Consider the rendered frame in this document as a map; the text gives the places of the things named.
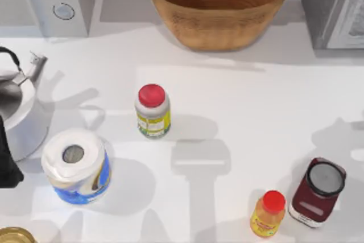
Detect grey cabinet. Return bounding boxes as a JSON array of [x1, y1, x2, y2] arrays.
[[295, 0, 364, 50]]

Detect red-capped yellow-label jar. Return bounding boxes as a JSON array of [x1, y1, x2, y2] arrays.
[[134, 83, 172, 139]]

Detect brown woven basket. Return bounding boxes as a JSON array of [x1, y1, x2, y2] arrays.
[[146, 0, 291, 52]]

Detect silver kettle with black handle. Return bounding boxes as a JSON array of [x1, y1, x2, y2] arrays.
[[0, 47, 52, 162]]

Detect white paper towel roll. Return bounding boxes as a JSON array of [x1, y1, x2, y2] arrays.
[[41, 128, 112, 205]]

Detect small yellow red-capped bottle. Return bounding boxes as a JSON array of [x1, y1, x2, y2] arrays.
[[250, 190, 287, 238]]

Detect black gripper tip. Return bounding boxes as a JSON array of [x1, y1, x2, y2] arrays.
[[0, 115, 24, 189]]

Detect white microwave knob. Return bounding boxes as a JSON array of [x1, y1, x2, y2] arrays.
[[52, 2, 76, 21]]

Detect pale microwave oven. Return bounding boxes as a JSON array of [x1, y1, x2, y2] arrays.
[[0, 0, 100, 38]]

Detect dark red jar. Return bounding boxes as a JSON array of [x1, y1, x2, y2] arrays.
[[288, 156, 347, 221]]

